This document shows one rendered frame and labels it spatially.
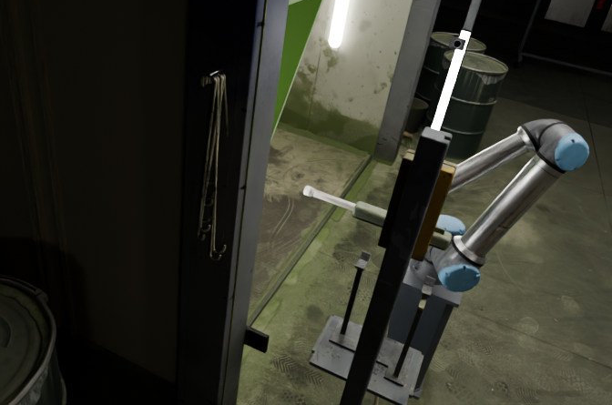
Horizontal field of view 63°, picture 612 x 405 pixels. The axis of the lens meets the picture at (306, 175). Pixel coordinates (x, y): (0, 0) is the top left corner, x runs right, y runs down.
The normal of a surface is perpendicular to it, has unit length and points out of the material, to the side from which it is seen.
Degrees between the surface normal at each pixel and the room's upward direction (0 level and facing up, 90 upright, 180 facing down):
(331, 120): 90
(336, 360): 0
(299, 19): 90
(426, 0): 90
